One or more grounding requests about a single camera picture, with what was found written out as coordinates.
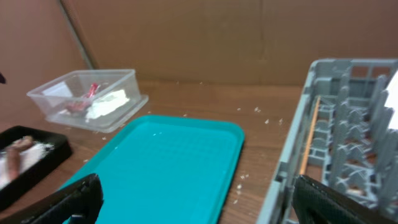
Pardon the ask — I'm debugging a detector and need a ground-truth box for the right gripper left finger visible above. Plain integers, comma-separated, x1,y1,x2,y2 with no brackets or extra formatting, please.
1,174,104,224

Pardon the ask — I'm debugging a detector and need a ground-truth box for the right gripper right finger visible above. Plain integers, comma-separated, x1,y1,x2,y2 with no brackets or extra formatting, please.
292,175,395,224

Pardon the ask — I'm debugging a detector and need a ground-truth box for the brown walnut food scrap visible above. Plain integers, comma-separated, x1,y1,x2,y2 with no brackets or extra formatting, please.
11,136,34,152

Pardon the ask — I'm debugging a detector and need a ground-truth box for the orange carrot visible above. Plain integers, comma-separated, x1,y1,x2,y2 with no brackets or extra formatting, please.
6,147,21,181

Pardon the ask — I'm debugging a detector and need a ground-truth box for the red snack wrapper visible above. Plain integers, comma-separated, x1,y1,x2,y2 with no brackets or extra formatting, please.
65,83,100,114

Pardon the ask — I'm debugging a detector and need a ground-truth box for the white napkin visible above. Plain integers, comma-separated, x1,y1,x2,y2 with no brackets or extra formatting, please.
85,90,130,120

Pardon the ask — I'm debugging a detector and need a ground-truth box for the wooden chopstick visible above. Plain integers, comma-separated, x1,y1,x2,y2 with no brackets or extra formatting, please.
298,97,320,175

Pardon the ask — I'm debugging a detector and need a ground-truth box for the white cup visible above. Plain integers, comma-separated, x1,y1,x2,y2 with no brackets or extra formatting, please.
385,71,398,130

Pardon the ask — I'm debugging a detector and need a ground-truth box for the grey dishwasher rack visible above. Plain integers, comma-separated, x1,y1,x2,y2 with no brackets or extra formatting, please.
257,59,397,223

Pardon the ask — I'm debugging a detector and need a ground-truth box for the black tray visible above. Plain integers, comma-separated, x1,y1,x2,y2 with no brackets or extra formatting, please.
1,126,73,211

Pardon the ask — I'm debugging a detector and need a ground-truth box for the pile of rice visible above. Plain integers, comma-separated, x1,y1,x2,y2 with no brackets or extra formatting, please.
1,141,55,189

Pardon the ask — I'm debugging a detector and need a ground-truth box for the teal serving tray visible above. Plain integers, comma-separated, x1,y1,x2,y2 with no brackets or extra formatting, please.
71,115,245,223

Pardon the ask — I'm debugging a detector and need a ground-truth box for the clear plastic bin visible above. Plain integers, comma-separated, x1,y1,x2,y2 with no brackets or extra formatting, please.
27,69,149,133

